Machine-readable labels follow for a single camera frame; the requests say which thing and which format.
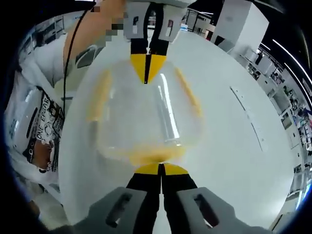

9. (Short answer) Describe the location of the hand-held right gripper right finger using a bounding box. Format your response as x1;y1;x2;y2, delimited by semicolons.
162;163;269;234

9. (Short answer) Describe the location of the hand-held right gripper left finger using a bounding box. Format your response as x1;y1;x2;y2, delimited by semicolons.
72;163;162;234

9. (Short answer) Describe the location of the yellow plastic latch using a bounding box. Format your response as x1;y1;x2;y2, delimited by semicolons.
173;67;203;117
85;69;113;122
133;143;186;164

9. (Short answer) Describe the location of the clear plastic bag yellow trim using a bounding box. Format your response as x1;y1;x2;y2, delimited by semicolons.
85;59;204;166

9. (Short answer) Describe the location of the dark grey flat object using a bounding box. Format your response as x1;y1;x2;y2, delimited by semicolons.
75;44;96;69

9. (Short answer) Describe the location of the white square pillar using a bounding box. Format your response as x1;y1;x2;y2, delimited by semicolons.
214;0;270;54

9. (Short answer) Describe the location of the person's upper body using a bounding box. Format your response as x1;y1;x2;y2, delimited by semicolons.
4;36;75;220

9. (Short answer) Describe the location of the row of white cabinets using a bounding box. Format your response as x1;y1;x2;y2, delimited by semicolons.
240;47;312;216

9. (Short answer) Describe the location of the ceiling light strip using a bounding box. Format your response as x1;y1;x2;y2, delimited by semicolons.
270;38;312;82

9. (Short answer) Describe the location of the black cable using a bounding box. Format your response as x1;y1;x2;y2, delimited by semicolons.
63;0;97;104

